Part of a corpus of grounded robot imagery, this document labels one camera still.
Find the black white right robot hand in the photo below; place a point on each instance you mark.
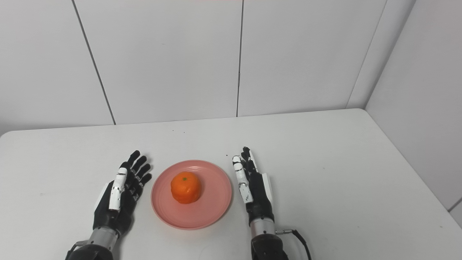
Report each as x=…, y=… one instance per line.
x=258, y=195

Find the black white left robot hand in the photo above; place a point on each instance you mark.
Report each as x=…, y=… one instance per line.
x=119, y=202

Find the pink round plate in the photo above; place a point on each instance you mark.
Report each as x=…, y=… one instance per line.
x=213, y=202

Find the orange fruit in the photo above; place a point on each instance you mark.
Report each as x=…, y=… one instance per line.
x=186, y=187

